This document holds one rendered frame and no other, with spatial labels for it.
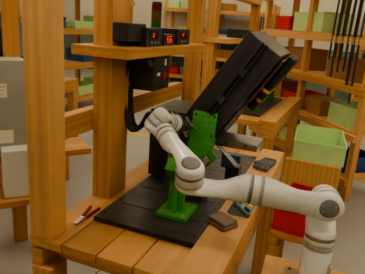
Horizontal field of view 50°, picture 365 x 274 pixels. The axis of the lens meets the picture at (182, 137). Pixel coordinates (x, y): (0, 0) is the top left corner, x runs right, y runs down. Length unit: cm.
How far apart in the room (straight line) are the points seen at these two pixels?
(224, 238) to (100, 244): 44
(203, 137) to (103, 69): 53
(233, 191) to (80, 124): 72
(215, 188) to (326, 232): 35
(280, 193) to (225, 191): 16
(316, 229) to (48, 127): 90
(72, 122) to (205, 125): 57
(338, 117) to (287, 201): 328
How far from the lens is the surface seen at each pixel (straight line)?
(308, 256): 131
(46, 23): 129
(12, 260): 307
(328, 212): 123
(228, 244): 146
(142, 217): 159
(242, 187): 120
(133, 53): 150
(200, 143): 176
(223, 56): 1058
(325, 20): 481
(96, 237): 150
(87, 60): 747
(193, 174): 118
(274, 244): 183
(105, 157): 171
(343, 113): 439
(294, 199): 121
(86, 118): 166
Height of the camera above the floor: 165
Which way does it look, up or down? 16 degrees down
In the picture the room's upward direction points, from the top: 4 degrees clockwise
